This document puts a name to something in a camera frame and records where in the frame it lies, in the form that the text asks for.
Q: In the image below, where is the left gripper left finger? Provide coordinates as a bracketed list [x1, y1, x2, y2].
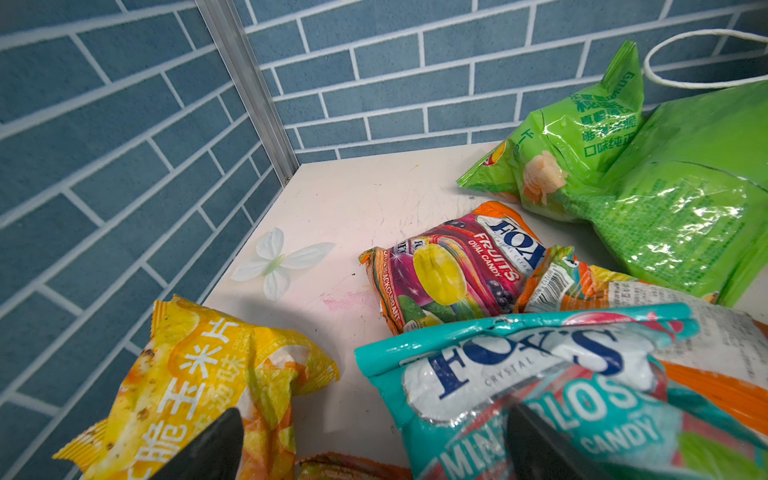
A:
[151, 407, 244, 480]

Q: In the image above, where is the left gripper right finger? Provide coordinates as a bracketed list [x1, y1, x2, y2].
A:
[506, 403, 609, 480]

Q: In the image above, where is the yellow snack packet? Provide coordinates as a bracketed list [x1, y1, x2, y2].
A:
[53, 296, 340, 479]

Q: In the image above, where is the teal Fox's mint candy bag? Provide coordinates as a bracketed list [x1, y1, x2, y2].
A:
[355, 303, 767, 479]

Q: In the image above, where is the Fox's fruits candy bag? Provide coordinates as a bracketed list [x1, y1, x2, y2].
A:
[514, 244, 768, 436]
[359, 201, 547, 335]

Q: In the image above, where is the green Lay's chips bag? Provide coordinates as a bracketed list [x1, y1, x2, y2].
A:
[458, 41, 767, 307]

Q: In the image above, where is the colourful paper gift bag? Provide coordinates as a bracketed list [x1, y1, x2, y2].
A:
[643, 28, 768, 91]

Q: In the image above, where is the left corner metal post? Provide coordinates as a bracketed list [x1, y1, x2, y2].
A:
[196, 0, 299, 186]

